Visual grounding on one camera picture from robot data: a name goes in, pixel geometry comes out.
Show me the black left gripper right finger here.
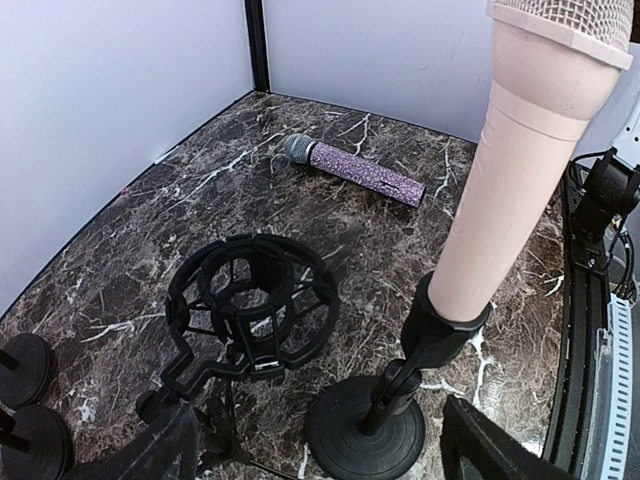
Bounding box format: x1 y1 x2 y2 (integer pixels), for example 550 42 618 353
441 395 572 479

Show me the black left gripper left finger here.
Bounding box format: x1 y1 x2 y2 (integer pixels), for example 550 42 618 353
64 403 199 480

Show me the black tripod mic stand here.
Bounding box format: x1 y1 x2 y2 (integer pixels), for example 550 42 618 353
136 234 340 479

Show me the purple rhinestone microphone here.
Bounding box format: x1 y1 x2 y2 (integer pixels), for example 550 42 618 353
283 133 425 208

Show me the beige microphone round head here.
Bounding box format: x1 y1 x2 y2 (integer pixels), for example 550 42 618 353
428 1 633 322

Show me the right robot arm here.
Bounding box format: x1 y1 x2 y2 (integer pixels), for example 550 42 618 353
572 98 639 243

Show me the round-base stand of tall beige mic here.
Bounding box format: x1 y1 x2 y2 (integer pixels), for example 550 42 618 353
1 405 75 479

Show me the black stand with textured grip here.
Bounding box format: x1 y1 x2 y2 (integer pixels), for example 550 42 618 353
1 333 56 410

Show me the white slotted cable duct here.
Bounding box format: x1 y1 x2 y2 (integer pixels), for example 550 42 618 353
596 294 635 479

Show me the black front rail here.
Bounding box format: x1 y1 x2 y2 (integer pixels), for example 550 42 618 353
543 173 613 479

